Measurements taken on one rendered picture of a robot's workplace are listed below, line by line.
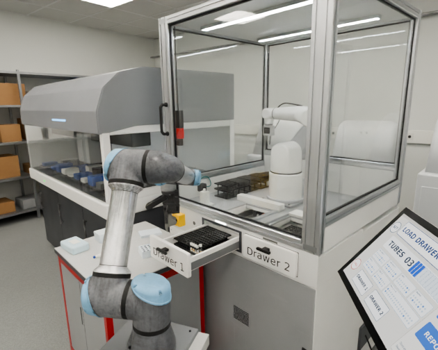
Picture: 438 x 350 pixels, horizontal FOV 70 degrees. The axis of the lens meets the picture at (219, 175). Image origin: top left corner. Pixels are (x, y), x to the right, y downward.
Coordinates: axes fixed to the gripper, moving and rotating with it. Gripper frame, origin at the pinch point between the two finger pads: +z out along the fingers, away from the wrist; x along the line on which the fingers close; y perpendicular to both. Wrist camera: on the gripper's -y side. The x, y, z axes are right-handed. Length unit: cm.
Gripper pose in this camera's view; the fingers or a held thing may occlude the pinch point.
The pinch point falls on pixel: (166, 228)
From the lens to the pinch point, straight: 167.3
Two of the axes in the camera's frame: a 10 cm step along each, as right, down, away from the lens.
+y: 9.9, -0.5, 1.6
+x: -1.7, -2.1, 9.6
